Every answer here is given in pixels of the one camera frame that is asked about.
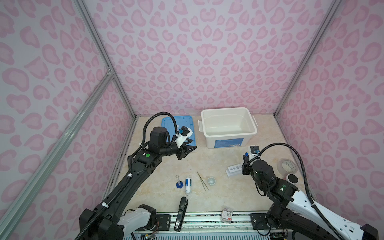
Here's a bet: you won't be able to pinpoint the white blue small bottle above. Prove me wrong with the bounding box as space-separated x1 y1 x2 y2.
185 177 192 196

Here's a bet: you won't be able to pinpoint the blue base glass funnel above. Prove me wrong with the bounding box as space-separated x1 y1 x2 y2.
176 175 184 189

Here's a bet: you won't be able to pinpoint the metal tweezers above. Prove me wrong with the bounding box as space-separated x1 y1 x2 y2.
197 172 209 192

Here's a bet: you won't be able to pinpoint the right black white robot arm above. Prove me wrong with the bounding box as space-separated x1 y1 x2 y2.
242 160 379 240

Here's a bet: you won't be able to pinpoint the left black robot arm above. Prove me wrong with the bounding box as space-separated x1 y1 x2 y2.
76 127 196 240

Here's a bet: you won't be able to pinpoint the white test tube rack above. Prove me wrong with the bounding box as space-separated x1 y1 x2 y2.
226 164 243 177

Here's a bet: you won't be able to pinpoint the blue plastic bin lid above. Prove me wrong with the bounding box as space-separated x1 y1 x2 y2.
161 116 196 146

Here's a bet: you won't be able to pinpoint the small white ceramic bowl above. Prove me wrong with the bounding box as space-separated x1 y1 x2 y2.
207 177 216 186

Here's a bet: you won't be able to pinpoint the clear round petri dish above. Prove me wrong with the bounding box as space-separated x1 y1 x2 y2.
277 159 298 176

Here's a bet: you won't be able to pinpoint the white plastic storage bin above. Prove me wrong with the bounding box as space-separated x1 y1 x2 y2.
198 107 258 149

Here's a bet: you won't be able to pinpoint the clear box red label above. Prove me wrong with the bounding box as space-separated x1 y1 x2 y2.
221 206 233 224

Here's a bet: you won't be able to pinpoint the pink jar black lid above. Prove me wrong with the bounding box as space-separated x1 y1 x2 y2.
286 174 299 185

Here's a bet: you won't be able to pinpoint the black stapler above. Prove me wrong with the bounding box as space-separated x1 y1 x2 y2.
174 197 189 232

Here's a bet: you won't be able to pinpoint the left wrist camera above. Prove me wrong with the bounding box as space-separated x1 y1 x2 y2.
175 126 193 148

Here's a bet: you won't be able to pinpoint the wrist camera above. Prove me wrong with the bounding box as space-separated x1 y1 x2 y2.
175 126 193 148
249 146 260 160

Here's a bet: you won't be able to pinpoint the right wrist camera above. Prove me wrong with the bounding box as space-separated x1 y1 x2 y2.
249 146 260 160

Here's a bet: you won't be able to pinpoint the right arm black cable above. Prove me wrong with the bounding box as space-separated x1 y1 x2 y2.
257 142 346 240

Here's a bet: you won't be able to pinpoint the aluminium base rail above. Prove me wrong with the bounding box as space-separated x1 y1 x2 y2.
124 211 293 240

